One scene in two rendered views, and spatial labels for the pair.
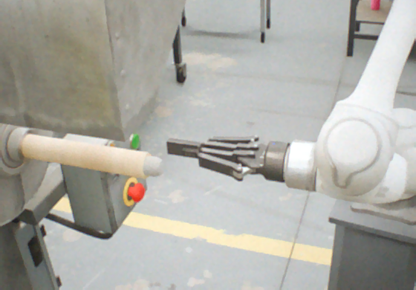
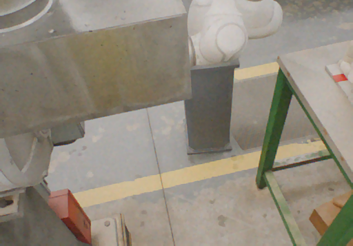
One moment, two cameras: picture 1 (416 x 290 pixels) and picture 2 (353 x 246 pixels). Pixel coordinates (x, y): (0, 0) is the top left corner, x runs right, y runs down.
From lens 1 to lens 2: 29 cm
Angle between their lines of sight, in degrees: 29
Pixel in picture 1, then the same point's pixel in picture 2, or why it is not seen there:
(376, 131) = (241, 27)
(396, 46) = not seen: outside the picture
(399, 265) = (223, 82)
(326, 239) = not seen: hidden behind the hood
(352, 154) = (233, 44)
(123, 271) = not seen: hidden behind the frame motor
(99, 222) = (72, 134)
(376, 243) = (209, 76)
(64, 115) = (153, 98)
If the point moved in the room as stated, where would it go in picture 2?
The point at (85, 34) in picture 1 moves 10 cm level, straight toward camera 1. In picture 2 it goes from (173, 53) to (239, 91)
